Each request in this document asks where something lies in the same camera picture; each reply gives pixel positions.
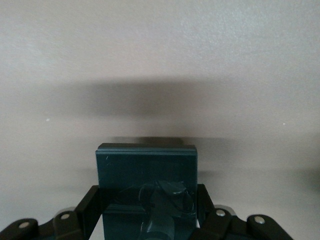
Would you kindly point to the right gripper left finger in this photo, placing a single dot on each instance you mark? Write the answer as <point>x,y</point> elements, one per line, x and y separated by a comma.
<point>87,210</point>

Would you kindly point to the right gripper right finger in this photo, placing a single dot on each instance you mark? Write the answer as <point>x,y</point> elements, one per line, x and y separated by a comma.
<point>207,215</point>

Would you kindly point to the dark green square box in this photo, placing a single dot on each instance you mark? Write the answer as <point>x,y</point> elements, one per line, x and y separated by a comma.
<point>137,170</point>

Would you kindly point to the brown table cover mat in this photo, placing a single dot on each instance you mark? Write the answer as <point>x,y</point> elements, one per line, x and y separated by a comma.
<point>160,50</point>

